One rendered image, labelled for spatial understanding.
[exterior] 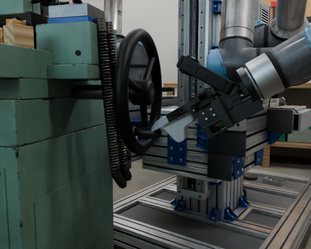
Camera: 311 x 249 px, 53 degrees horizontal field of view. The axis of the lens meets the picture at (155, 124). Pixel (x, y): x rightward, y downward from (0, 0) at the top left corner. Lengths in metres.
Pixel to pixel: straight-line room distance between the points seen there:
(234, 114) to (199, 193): 0.85
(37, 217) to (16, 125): 0.20
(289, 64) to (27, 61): 0.48
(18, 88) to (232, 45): 0.44
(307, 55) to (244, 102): 0.13
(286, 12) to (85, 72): 0.66
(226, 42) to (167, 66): 3.42
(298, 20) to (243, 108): 0.57
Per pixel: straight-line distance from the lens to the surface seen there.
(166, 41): 4.14
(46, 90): 0.71
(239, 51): 0.69
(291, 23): 1.10
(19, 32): 0.68
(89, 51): 0.69
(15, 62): 0.64
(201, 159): 1.23
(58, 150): 0.75
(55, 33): 0.73
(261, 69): 0.57
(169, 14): 4.19
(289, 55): 0.57
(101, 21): 0.72
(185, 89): 1.38
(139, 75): 1.39
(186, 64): 0.59
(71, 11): 0.73
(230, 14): 0.74
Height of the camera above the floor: 0.83
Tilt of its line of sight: 7 degrees down
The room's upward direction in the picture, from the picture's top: straight up
